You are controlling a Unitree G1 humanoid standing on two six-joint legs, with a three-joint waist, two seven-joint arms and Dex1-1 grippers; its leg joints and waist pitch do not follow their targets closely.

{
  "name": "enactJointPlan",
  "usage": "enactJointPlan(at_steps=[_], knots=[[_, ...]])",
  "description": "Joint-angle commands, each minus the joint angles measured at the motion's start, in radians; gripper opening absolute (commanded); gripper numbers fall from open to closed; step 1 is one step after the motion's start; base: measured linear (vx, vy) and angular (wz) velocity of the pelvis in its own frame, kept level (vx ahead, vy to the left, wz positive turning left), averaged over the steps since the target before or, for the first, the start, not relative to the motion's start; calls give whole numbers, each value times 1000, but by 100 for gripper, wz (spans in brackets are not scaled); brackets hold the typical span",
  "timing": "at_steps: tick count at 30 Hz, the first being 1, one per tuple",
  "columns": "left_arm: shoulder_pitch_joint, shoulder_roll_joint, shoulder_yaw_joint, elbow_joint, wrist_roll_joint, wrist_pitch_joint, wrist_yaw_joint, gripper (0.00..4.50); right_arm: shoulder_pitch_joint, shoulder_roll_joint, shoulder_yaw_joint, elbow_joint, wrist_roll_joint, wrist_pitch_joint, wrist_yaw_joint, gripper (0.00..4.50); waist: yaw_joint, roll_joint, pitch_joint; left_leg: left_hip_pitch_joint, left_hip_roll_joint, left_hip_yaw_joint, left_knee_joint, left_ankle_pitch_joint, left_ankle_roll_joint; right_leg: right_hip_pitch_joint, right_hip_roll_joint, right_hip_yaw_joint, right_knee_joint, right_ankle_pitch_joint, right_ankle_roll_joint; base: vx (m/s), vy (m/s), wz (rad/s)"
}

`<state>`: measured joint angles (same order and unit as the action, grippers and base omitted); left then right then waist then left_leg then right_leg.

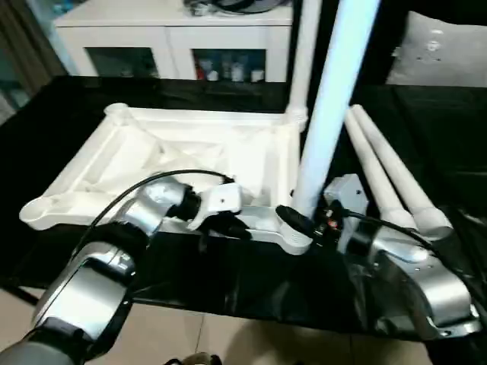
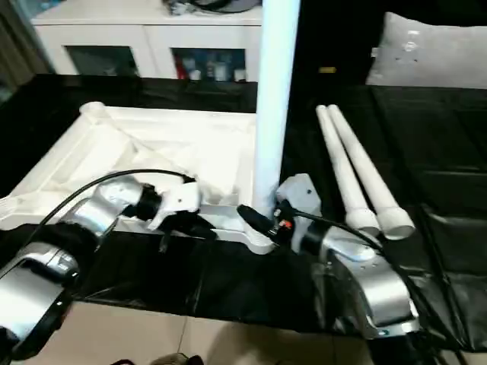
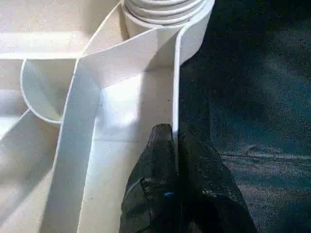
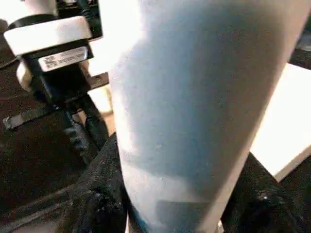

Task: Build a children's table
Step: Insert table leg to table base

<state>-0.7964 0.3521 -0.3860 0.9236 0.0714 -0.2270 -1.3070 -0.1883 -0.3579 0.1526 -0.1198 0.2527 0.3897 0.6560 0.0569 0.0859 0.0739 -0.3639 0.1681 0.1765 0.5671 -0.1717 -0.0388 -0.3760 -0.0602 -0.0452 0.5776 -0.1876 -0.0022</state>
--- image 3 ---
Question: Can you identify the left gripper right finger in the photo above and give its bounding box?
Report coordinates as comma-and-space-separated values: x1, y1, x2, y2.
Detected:
178, 130, 259, 233

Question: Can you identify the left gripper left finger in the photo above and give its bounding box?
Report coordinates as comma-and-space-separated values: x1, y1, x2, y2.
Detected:
118, 123, 182, 233

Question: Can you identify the white plastic table top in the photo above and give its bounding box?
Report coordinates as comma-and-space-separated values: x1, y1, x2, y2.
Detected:
0, 0, 216, 233

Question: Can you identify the white plastic table leg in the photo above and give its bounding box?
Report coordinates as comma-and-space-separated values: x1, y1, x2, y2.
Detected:
121, 0, 203, 26

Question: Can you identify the black mat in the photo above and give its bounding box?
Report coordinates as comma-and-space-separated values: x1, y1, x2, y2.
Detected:
177, 0, 311, 233

